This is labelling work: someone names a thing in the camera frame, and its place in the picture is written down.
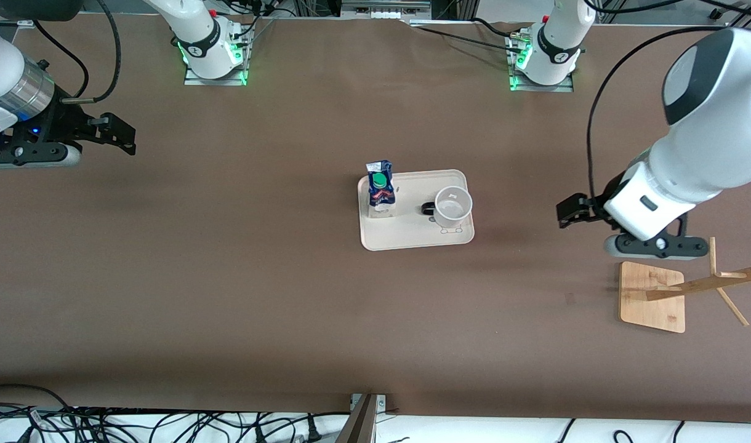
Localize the black cable with metal plug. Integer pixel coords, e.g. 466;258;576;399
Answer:
60;0;121;103

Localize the short black table cable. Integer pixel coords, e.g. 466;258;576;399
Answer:
471;17;524;39

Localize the blue white milk carton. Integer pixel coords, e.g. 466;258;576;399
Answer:
366;160;398;220

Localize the cream rabbit print tray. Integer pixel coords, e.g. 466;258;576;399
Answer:
357;169;475;252

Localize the black cable tangle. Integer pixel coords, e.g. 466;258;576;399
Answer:
0;385;351;443

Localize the long black table cable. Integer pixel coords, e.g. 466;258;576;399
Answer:
406;23;524;55

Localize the aluminium frame rack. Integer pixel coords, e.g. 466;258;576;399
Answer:
292;0;475;22

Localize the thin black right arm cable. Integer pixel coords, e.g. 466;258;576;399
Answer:
33;22;90;96

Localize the white smiley face mug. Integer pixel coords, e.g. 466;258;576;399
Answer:
421;186;474;226

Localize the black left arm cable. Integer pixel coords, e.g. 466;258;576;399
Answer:
587;25;727;201

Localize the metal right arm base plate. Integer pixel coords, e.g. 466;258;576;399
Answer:
185;62;248;86

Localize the metal post bracket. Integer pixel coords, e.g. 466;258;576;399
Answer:
350;394;387;412

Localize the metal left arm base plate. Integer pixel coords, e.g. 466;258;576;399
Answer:
508;31;574;93

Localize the wooden mug rack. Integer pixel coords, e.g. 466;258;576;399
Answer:
619;237;751;334

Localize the grey metal post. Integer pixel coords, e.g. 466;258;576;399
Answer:
334;394;379;443

